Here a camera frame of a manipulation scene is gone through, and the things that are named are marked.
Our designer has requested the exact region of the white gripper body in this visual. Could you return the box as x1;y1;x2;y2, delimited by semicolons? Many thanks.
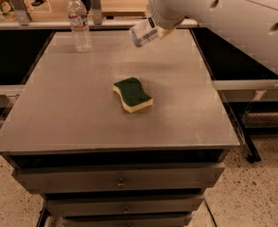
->
148;0;184;29

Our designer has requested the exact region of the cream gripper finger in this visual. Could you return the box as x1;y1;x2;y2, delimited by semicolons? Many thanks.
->
157;26;174;39

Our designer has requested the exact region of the blue label plastic bottle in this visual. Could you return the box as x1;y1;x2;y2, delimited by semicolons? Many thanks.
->
129;17;159;47

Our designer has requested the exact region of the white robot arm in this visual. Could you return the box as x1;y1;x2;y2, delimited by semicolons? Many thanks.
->
156;0;278;75

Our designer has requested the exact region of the clear upright water bottle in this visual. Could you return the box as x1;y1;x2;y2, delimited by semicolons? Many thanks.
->
67;0;93;52

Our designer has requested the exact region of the green yellow sponge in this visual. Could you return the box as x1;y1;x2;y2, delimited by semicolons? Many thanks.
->
113;78;153;114

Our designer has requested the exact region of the wooden shelf unit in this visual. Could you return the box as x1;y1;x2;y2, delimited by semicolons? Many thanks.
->
0;0;200;31

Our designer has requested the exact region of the small black object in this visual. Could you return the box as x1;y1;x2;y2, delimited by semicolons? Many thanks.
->
31;0;46;7

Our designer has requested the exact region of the grey drawer cabinet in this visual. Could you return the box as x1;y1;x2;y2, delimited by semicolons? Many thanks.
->
0;29;238;227

